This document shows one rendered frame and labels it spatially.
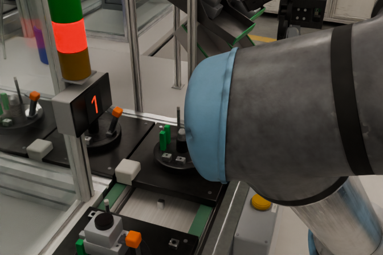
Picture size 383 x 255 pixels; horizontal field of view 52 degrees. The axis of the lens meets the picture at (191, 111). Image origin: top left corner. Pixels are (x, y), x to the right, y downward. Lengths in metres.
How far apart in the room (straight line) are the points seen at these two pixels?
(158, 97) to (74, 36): 0.80
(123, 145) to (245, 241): 0.40
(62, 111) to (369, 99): 0.53
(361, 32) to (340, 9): 4.55
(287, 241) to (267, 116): 0.68
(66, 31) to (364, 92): 0.50
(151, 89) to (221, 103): 1.20
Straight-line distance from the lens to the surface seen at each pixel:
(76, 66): 0.69
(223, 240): 0.79
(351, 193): 0.45
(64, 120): 0.70
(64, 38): 0.67
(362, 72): 0.27
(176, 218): 0.89
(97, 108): 0.74
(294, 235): 0.96
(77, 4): 0.66
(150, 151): 0.98
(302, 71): 0.28
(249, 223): 0.83
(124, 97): 1.45
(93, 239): 0.67
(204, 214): 0.86
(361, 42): 0.29
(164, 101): 1.41
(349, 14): 4.85
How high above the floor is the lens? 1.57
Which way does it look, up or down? 32 degrees down
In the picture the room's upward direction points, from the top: straight up
